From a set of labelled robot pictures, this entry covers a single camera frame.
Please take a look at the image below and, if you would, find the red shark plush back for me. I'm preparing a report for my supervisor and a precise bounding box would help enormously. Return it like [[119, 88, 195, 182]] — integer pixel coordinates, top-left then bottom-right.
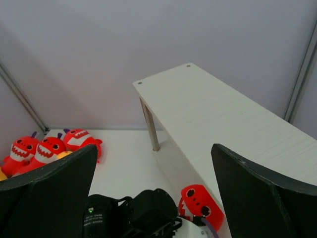
[[63, 128, 103, 163]]

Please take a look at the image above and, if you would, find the yellow plush polka-dot middle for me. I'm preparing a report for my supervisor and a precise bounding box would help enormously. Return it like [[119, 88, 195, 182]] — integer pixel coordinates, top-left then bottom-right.
[[56, 151, 72, 159]]

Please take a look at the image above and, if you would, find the red shark plush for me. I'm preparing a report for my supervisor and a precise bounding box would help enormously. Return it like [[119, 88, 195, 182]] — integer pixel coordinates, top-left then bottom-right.
[[63, 128, 103, 163], [14, 133, 66, 175], [1, 131, 39, 177], [178, 184, 224, 238]]

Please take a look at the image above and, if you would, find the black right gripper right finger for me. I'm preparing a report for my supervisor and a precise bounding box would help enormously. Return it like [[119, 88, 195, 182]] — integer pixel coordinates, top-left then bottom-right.
[[211, 143, 317, 238]]

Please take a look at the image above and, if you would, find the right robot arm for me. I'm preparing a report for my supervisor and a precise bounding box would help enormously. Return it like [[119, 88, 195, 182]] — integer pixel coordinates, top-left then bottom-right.
[[0, 144, 317, 238]]

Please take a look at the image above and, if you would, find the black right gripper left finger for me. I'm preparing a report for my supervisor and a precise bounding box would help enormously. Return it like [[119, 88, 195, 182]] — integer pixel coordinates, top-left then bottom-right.
[[0, 145, 97, 238]]

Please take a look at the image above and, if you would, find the white two-tier shelf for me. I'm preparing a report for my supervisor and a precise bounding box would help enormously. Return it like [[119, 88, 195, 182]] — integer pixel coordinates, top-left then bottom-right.
[[132, 62, 317, 238]]

